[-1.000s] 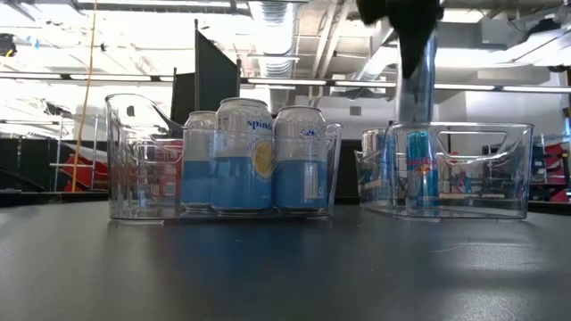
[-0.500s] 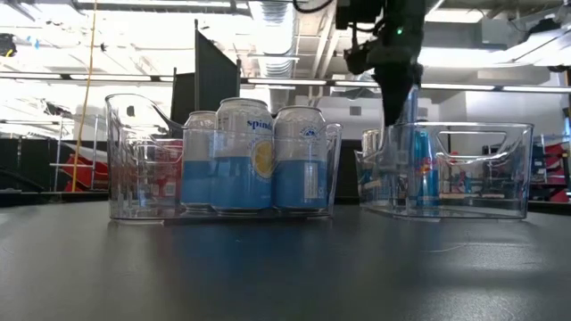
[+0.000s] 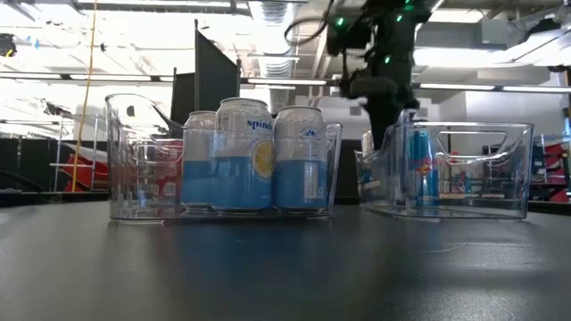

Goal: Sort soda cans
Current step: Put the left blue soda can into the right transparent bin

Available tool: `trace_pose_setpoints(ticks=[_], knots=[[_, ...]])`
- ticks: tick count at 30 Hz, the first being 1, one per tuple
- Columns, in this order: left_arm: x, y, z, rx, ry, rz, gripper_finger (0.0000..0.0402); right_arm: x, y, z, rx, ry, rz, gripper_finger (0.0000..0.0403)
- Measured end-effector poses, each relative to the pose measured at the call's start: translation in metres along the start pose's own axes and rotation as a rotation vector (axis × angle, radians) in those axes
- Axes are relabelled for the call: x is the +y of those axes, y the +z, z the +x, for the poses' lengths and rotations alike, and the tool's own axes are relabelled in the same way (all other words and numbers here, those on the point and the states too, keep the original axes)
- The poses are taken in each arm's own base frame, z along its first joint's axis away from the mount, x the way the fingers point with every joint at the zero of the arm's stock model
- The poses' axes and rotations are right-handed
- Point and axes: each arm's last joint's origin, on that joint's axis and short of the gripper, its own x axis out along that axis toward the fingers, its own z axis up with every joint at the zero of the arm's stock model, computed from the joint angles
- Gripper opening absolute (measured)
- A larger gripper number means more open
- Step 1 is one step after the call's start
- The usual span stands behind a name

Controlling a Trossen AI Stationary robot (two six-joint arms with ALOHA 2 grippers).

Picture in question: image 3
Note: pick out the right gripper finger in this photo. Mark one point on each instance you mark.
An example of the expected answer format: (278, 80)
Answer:
(386, 129)

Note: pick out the blue silver Red Bull can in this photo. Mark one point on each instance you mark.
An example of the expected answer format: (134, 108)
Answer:
(424, 178)
(366, 142)

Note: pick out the clear plastic bin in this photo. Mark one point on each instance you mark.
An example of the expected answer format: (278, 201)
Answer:
(334, 178)
(517, 178)
(127, 178)

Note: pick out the white blue Spindrift can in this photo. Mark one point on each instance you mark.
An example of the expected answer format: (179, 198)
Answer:
(198, 147)
(243, 178)
(300, 178)

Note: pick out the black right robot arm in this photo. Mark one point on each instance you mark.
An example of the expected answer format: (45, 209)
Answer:
(392, 27)

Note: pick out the long ceiling light strip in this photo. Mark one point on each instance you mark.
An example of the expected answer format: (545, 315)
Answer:
(290, 82)

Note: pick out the black partition panel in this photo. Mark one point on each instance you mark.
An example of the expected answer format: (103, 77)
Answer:
(214, 67)

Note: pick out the black round fixture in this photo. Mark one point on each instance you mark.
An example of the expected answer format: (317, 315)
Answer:
(130, 111)

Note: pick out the black ceiling device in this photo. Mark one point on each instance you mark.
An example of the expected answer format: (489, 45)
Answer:
(6, 44)

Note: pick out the square wall vent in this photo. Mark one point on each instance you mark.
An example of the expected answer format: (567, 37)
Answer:
(355, 111)

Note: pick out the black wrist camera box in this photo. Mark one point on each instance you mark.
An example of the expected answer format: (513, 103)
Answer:
(350, 35)

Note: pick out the silver ceiling duct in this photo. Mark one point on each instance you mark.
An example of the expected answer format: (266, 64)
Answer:
(272, 44)

